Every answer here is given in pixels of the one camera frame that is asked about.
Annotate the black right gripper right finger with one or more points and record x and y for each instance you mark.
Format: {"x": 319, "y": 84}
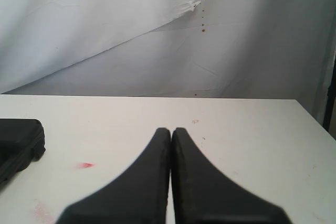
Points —
{"x": 203, "y": 194}

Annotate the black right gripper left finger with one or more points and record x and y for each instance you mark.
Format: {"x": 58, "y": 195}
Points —
{"x": 138, "y": 195}

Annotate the black plastic tool case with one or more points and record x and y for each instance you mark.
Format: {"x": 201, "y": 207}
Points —
{"x": 22, "y": 141}

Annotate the black stand pole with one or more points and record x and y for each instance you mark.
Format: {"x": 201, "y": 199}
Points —
{"x": 330, "y": 101}

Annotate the white backdrop cloth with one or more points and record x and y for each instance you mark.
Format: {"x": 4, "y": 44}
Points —
{"x": 180, "y": 48}

